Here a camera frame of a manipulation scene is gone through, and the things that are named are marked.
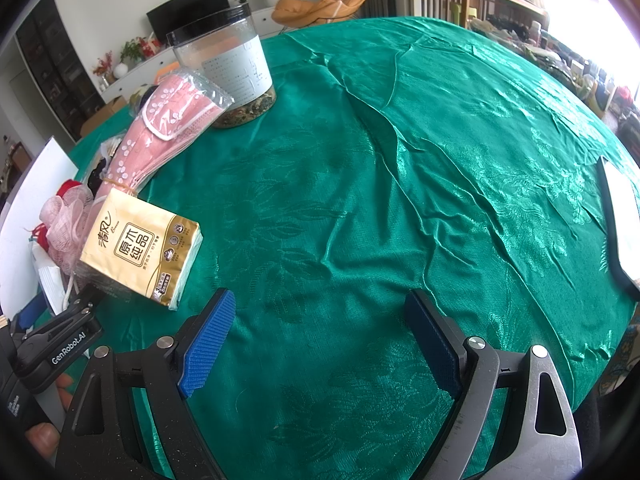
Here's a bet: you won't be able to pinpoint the dark display cabinet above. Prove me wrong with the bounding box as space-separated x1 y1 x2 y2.
15 0 101 143

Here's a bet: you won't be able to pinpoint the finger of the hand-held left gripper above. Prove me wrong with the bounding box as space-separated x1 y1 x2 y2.
27 282 108 333

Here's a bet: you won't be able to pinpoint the black television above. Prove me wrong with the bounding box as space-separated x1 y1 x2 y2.
146 0 231 41

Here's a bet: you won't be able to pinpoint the green tablecloth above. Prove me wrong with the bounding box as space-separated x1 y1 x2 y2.
65 15 640 480

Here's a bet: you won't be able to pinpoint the white tray black rim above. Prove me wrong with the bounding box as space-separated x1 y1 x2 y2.
597 157 640 301

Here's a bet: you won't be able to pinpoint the white low cabinet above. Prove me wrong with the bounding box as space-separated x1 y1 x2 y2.
97 0 286 106

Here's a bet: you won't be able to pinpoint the blue yellow packaged item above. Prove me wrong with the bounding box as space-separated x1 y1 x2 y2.
129 85 161 116

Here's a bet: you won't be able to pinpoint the clear plastic jar black lid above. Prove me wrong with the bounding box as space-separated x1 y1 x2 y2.
166 2 277 130

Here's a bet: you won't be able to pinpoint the orange lounge chair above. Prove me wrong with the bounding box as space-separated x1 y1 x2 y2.
272 0 381 36

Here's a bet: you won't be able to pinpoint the person's left hand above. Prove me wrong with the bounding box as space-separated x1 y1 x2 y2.
25 375 76 462

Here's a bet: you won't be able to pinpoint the white plastic packet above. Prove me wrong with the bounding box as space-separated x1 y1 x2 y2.
32 245 76 316

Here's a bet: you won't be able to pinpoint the white upright board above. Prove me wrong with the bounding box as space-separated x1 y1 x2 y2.
0 136 81 311

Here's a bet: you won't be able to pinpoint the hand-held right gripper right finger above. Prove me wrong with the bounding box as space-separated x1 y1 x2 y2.
404 288 583 480

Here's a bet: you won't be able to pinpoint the black beaded hair net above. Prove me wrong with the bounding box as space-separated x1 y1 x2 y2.
85 157 113 191

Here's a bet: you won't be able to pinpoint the pink mesh bath pouf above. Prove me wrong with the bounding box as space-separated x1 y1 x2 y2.
40 192 101 273

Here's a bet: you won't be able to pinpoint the red flower branches in vase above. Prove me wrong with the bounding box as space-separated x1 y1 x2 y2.
92 50 116 91

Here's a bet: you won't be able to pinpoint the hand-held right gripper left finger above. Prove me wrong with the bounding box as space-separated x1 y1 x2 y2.
55 287 237 480

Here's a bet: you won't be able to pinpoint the yellow tissue pack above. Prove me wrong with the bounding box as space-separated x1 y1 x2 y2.
79 189 203 311

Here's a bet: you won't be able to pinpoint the potted plant with red flowers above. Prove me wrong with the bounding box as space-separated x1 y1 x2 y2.
120 37 161 66

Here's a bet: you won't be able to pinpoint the cardboard box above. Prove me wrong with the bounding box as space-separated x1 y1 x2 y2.
80 95 128 138

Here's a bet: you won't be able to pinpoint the pink face mask pack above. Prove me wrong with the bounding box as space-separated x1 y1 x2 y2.
92 71 235 201

